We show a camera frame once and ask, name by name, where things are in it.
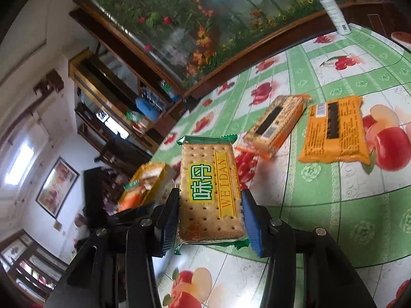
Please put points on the wooden display cabinet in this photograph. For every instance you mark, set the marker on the wooden display cabinet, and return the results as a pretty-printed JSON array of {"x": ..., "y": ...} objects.
[{"x": 106, "y": 96}]

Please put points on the dark wooden chair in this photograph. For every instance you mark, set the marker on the dark wooden chair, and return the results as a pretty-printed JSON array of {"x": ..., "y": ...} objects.
[{"x": 118, "y": 157}]

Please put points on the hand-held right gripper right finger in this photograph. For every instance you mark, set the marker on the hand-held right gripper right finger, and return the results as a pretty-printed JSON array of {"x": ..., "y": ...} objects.
[{"x": 254, "y": 229}]

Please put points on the green plastic bag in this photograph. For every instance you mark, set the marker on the green plastic bag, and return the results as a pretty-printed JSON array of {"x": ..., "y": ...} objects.
[{"x": 133, "y": 115}]

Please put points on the clear water bottle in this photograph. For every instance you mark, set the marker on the clear water bottle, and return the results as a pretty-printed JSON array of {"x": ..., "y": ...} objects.
[{"x": 169, "y": 90}]

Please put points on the ceiling light panel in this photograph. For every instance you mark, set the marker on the ceiling light panel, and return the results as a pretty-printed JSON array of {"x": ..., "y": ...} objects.
[{"x": 21, "y": 163}]

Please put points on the framed wall painting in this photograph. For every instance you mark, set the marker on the framed wall painting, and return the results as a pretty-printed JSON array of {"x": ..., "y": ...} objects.
[{"x": 56, "y": 186}]

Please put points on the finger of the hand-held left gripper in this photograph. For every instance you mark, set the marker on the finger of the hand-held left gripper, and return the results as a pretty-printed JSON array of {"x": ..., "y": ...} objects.
[{"x": 133, "y": 213}]

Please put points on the blue thermos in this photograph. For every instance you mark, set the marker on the blue thermos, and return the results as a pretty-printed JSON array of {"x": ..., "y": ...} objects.
[{"x": 146, "y": 108}]

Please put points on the white spray bottle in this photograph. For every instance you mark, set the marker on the white spray bottle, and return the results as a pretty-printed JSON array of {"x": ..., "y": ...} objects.
[{"x": 334, "y": 9}]

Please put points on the orange snack packet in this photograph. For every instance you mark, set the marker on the orange snack packet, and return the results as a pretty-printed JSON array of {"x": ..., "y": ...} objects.
[{"x": 129, "y": 200}]

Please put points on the flower mural glass panel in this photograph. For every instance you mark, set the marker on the flower mural glass panel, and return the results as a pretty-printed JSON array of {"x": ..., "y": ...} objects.
[{"x": 224, "y": 12}]

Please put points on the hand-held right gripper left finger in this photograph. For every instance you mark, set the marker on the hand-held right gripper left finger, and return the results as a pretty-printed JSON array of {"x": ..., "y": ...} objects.
[{"x": 170, "y": 226}]

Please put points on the red white dish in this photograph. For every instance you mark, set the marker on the red white dish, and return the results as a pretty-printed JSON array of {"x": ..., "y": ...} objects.
[{"x": 402, "y": 37}]

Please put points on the orange cracker packet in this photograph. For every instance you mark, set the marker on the orange cracker packet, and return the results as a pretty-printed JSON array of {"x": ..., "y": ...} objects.
[{"x": 334, "y": 134}]

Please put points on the clear square cracker packet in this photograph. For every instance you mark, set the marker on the clear square cracker packet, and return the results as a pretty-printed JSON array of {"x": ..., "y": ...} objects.
[{"x": 273, "y": 125}]

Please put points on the green cracker packet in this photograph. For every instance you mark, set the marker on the green cracker packet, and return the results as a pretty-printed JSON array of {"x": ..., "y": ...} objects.
[{"x": 205, "y": 179}]

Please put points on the glass door cabinet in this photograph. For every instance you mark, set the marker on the glass door cabinet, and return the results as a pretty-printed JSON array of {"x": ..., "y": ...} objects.
[{"x": 29, "y": 269}]

